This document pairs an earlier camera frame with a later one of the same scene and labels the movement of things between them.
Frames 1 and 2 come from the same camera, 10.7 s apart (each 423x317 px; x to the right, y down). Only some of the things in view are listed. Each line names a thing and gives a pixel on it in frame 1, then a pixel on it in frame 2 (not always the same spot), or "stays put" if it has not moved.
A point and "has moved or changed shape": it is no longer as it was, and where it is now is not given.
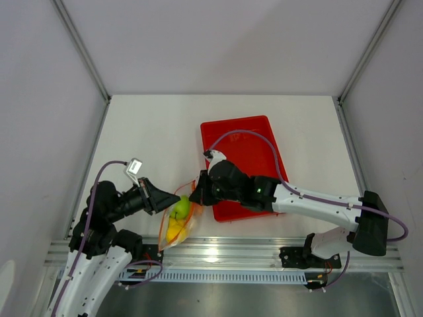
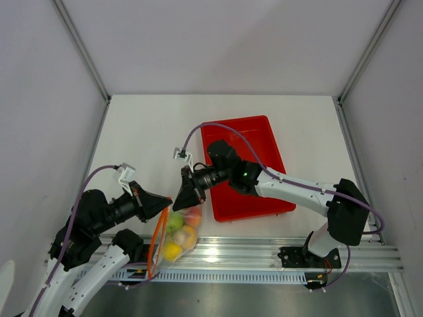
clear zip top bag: x=182 y=215 has moved or changed shape
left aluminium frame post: x=82 y=50 stays put
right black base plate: x=302 y=257 stays put
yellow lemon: x=176 y=230 -> x=171 y=251
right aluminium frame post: x=390 y=12 stays put
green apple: x=182 y=208 has moved or changed shape
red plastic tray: x=249 y=142 stays put
